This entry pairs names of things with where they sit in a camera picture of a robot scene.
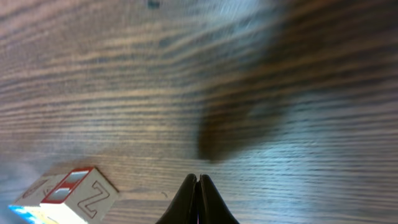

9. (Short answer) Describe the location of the blue L wooden block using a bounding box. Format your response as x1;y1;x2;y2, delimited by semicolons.
8;205;58;224

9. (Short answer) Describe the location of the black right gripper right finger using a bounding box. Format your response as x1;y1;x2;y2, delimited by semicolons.
197;174;239;224

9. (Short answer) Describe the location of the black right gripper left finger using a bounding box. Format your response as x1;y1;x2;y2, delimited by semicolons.
156;174;197;224

